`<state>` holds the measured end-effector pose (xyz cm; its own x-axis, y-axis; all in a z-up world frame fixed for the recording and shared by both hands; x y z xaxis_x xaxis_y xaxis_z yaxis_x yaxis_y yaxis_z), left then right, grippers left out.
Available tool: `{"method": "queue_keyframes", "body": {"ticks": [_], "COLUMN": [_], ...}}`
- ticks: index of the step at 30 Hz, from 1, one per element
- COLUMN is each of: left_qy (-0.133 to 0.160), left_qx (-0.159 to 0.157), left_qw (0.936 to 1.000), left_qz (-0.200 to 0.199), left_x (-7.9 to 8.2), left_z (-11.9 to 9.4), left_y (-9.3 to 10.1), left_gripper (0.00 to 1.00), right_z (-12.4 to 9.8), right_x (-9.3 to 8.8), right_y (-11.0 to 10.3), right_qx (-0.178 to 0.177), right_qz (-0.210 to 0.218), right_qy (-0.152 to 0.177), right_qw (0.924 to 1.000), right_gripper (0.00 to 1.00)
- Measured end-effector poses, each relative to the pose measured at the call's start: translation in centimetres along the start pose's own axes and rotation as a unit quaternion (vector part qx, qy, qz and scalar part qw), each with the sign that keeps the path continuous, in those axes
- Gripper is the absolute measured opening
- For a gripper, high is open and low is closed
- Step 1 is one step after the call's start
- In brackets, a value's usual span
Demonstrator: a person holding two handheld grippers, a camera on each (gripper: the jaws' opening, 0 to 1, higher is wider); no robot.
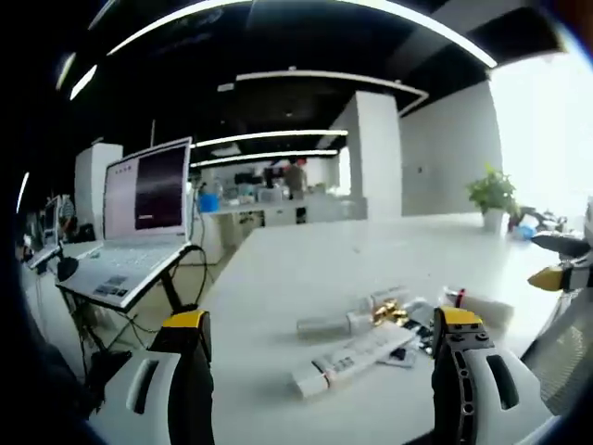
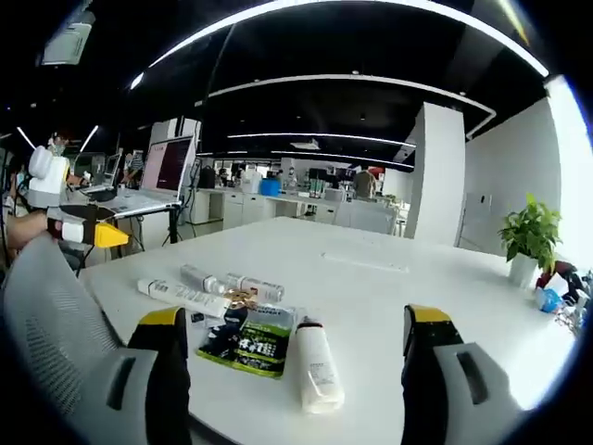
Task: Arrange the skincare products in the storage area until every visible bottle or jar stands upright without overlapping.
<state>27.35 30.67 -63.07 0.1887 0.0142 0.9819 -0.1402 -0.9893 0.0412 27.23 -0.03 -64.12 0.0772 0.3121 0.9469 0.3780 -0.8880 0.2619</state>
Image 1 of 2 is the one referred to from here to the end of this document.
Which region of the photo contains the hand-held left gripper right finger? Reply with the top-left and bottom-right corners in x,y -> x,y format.
430,305 -> 556,445

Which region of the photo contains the black laptop stand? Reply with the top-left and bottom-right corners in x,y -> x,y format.
55,243 -> 209,325

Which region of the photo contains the large white skincare tube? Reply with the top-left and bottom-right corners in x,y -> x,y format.
290,322 -> 416,400

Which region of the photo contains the dark plant pot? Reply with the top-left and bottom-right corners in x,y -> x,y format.
507,206 -> 541,233

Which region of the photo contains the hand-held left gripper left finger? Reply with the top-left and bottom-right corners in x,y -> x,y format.
87,311 -> 217,445

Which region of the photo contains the black laptop cable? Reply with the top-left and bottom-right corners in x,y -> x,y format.
184,244 -> 210,310

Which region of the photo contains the grey mesh office chair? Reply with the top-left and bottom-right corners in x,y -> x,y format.
518,285 -> 593,418

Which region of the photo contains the dark green skincare sachet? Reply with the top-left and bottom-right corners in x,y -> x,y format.
388,319 -> 436,368

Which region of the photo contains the white cabinet counter row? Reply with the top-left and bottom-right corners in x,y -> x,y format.
198,192 -> 370,228

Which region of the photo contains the red clear-capped skincare bottle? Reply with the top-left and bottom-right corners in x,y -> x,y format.
441,286 -> 516,329

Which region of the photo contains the white skincare sachet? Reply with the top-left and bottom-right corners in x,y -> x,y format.
405,299 -> 439,325

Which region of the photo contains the green potted plant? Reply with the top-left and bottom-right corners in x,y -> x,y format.
465,161 -> 520,233

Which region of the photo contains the gold skincare sachet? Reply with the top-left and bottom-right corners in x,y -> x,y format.
372,300 -> 410,326

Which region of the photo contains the white open laptop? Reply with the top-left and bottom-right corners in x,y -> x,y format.
56,136 -> 194,311

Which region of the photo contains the curved ceiling light strip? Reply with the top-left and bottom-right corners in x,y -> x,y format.
106,0 -> 499,69

